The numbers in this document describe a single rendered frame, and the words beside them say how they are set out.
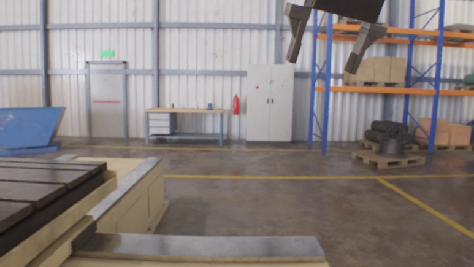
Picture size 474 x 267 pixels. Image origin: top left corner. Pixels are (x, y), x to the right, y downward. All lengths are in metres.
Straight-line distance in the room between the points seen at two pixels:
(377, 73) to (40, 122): 7.66
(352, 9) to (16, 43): 9.39
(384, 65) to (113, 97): 7.20
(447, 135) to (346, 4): 7.64
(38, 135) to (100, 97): 2.17
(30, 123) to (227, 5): 5.54
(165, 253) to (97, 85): 7.01
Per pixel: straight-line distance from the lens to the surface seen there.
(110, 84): 7.64
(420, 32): 7.18
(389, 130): 6.91
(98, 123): 7.89
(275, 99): 6.36
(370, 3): 0.51
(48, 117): 6.31
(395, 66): 6.86
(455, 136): 8.17
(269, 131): 6.42
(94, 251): 1.16
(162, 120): 6.28
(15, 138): 6.49
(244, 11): 7.25
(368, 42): 0.54
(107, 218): 1.81
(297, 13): 0.46
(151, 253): 1.08
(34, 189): 1.11
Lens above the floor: 1.35
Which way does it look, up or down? 6 degrees down
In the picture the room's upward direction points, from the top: 1 degrees clockwise
